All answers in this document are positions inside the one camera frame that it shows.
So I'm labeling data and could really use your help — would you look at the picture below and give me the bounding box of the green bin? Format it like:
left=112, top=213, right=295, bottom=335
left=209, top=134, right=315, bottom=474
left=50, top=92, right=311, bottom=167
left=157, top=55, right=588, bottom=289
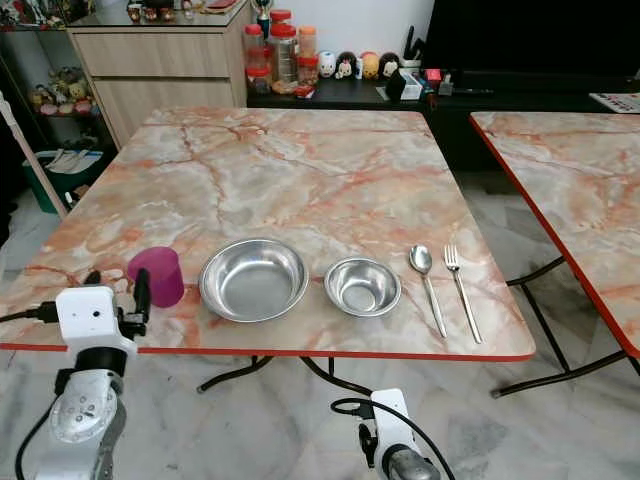
left=22, top=150, right=101, bottom=214

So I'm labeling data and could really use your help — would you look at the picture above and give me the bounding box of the steel fork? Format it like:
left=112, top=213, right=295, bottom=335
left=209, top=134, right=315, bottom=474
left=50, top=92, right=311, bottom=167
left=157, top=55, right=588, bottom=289
left=443, top=244, right=484, bottom=345

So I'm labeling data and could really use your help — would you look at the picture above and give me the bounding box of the slim red-lid plastic jar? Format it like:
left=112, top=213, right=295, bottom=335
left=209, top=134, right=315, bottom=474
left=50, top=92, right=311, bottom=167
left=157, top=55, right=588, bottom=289
left=243, top=24, right=265, bottom=67

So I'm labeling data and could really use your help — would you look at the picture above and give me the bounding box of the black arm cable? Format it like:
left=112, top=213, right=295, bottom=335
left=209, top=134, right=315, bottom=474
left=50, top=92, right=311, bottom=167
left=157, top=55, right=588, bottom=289
left=15, top=400, right=63, bottom=480
left=0, top=305, right=61, bottom=323
left=330, top=398, right=456, bottom=480

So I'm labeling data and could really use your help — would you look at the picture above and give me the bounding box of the purple plastic cup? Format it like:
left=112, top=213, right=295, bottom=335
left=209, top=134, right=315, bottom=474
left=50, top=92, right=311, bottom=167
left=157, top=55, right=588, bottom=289
left=127, top=246, right=185, bottom=309

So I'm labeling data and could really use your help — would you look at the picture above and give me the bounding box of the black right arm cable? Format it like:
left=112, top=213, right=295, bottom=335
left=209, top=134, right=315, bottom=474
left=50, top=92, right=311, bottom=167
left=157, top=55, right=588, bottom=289
left=330, top=398, right=456, bottom=480

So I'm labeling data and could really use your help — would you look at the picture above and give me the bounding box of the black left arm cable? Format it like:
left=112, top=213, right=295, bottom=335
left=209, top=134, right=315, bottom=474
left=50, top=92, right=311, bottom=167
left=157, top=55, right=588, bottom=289
left=15, top=400, right=63, bottom=480
left=0, top=305, right=61, bottom=323

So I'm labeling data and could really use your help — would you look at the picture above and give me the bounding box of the small steel bowl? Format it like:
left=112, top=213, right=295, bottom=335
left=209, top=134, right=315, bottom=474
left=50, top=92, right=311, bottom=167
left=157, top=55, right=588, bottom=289
left=324, top=257, right=402, bottom=318

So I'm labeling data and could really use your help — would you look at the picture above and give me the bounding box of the white tissue box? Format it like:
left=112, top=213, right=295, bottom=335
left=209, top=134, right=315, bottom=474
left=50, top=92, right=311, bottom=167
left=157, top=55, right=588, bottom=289
left=387, top=69, right=423, bottom=101

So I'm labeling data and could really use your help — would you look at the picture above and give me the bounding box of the steel spoon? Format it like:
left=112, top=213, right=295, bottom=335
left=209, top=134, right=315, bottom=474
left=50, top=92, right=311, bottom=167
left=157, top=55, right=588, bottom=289
left=408, top=244, right=448, bottom=339

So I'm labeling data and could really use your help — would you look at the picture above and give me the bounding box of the small red-lid jar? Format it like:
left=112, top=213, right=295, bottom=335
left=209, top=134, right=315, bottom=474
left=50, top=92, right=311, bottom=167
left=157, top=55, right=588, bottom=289
left=246, top=65, right=271, bottom=95
left=297, top=55, right=319, bottom=91

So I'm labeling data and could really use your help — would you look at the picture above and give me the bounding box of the marble folding table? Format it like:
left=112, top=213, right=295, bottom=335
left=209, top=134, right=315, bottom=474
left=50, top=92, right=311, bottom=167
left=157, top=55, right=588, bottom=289
left=0, top=106, right=537, bottom=396
left=470, top=110, right=640, bottom=398

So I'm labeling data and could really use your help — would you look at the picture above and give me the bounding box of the shelf plush toy pile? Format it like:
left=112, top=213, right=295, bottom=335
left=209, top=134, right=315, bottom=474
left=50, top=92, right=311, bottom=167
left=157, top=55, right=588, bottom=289
left=35, top=68, right=91, bottom=113

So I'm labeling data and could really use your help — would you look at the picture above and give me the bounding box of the small trophy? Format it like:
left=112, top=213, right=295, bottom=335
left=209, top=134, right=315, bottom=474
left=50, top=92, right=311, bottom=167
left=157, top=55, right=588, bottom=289
left=254, top=0, right=274, bottom=37

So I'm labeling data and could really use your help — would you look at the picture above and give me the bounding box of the white mop handle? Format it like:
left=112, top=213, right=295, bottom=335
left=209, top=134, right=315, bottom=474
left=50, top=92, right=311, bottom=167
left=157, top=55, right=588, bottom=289
left=0, top=95, right=66, bottom=216

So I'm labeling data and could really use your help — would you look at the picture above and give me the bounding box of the black television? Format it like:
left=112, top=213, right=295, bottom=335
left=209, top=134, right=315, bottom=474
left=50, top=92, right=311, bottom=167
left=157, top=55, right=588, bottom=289
left=420, top=0, right=640, bottom=71

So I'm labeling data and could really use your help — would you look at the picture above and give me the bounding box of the wooden drawer cabinet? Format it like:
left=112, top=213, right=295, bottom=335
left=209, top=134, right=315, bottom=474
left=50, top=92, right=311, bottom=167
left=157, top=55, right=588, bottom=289
left=67, top=5, right=251, bottom=149

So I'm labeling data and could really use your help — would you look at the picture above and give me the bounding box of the printed magazine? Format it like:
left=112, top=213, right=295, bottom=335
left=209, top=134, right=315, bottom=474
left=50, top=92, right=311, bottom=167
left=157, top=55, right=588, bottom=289
left=588, top=92, right=640, bottom=113

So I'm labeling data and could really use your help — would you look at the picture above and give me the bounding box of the large steel bowl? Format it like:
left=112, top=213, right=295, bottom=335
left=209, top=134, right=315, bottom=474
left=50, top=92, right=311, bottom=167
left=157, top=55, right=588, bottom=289
left=199, top=238, right=310, bottom=323

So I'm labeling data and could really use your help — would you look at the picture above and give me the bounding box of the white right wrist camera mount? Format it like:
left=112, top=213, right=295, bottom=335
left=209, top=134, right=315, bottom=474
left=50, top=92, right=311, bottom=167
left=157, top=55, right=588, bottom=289
left=370, top=389, right=411, bottom=466

